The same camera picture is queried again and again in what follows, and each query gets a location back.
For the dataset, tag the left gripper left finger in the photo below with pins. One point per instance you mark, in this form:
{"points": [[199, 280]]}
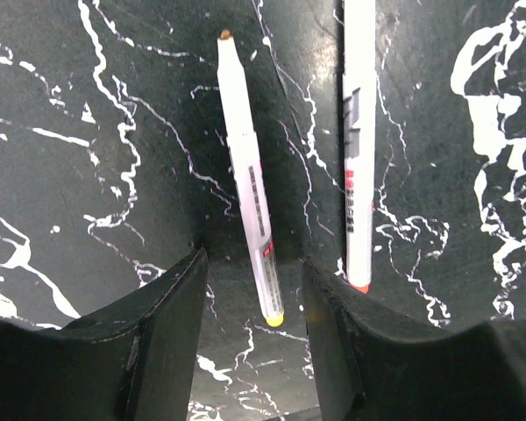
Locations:
{"points": [[131, 360]]}

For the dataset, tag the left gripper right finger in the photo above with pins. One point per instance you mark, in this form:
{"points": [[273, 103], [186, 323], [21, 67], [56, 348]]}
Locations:
{"points": [[373, 363]]}

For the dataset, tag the yellow pen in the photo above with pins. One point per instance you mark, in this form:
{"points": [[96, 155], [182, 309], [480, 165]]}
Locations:
{"points": [[243, 147]]}

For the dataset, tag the red pen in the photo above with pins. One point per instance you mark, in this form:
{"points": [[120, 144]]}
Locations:
{"points": [[359, 102]]}

